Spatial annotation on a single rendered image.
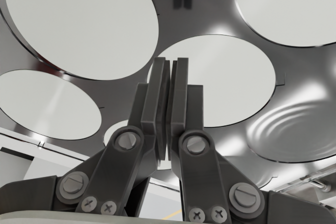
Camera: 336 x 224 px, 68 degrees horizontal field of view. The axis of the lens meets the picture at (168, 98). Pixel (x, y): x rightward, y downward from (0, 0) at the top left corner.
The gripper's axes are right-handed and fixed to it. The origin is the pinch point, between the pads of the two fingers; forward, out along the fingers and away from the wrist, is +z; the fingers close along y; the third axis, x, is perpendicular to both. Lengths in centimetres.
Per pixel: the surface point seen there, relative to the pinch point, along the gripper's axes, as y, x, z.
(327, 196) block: 18.3, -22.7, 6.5
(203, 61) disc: 1.8, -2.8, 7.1
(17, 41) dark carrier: -11.8, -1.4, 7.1
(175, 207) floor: -11, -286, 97
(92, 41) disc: -6.1, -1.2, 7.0
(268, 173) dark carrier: 10.4, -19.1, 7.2
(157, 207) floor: -32, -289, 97
